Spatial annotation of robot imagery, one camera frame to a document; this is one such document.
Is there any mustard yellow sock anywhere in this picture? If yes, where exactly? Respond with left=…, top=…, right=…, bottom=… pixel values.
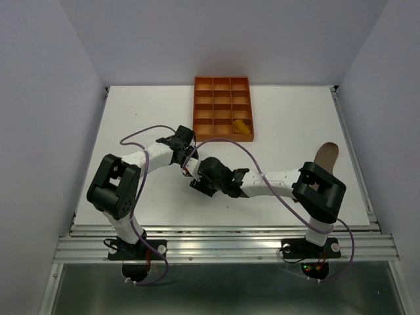
left=232, top=119, right=251, bottom=135

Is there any taupe maroon-cuffed sock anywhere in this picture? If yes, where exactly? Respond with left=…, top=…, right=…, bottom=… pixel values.
left=313, top=142, right=339, bottom=175

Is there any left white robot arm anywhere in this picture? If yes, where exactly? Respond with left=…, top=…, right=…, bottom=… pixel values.
left=87, top=125, right=196, bottom=259

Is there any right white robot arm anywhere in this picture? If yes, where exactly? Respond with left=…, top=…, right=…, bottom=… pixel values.
left=185, top=157, right=347, bottom=256

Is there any orange compartment tray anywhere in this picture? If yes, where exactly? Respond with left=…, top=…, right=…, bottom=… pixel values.
left=193, top=76, right=255, bottom=142

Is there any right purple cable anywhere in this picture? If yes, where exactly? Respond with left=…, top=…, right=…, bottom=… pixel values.
left=182, top=137, right=355, bottom=285

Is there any purple cable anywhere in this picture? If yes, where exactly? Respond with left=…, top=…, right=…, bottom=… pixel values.
left=182, top=137, right=355, bottom=285
left=119, top=124, right=184, bottom=286

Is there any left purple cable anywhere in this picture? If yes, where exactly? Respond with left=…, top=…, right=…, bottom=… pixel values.
left=119, top=124, right=184, bottom=286

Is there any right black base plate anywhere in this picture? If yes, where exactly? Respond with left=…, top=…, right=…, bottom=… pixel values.
left=280, top=238, right=342, bottom=260

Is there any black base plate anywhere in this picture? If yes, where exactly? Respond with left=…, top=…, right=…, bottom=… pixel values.
left=280, top=238, right=342, bottom=260
left=103, top=238, right=166, bottom=262

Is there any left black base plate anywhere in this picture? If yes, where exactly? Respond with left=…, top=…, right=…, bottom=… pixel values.
left=103, top=238, right=166, bottom=262

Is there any aluminium rail frame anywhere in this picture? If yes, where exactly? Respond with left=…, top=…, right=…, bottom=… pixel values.
left=40, top=88, right=415, bottom=314

